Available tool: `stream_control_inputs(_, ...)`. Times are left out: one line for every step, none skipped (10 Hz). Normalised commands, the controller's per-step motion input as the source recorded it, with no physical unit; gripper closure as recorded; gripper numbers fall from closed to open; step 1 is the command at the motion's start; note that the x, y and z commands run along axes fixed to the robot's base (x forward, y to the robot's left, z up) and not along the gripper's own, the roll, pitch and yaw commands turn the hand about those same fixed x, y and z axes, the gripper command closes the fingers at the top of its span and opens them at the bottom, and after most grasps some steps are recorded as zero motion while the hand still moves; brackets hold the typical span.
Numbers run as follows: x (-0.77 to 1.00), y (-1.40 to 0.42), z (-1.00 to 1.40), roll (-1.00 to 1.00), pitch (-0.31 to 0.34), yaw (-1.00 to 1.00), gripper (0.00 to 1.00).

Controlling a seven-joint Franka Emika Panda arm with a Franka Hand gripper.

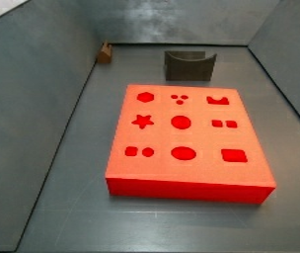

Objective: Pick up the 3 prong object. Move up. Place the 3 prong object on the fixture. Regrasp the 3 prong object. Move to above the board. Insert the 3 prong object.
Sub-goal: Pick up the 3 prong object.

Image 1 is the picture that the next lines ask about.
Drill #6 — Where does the black curved fixture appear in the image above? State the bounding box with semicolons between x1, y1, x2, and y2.
164;50;218;81

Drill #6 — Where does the red shape sorter block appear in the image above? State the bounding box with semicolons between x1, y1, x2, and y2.
106;84;277;204

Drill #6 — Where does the brown three prong object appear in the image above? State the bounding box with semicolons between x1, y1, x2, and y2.
96;42;112;63

